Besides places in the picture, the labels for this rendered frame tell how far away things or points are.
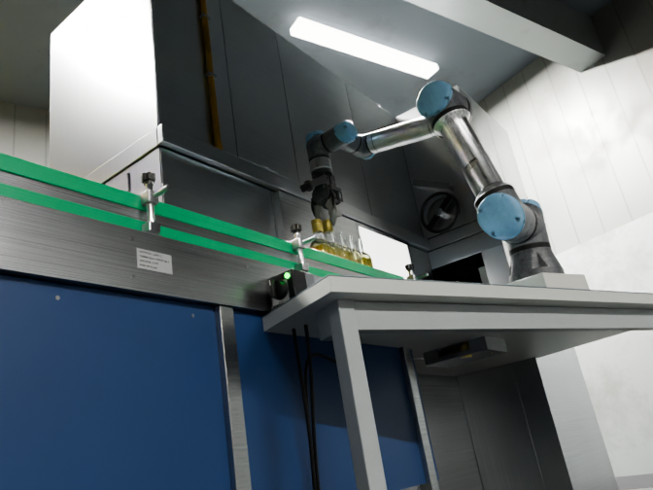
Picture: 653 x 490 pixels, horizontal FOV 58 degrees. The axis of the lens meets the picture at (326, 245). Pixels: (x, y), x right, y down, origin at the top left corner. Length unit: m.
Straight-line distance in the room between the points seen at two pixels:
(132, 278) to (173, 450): 0.31
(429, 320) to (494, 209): 0.43
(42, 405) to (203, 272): 0.41
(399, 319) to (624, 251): 3.19
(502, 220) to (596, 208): 2.89
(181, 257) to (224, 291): 0.12
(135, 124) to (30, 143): 2.73
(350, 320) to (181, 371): 0.34
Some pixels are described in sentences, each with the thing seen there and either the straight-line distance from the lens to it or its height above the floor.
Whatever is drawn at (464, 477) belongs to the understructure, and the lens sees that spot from 2.67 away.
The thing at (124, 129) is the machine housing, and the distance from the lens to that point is 1.93.
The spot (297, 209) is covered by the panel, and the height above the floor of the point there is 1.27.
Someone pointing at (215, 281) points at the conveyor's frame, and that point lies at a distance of 1.24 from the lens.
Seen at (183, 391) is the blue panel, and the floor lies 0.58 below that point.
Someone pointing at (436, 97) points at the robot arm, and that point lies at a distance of 1.79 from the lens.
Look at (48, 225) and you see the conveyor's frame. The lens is 1.06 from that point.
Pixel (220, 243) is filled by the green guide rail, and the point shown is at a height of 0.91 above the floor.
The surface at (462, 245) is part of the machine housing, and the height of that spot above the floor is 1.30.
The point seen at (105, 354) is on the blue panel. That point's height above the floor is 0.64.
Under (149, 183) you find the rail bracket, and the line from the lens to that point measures 1.22.
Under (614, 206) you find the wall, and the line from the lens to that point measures 4.40.
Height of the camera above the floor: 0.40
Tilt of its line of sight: 21 degrees up
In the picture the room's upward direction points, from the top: 10 degrees counter-clockwise
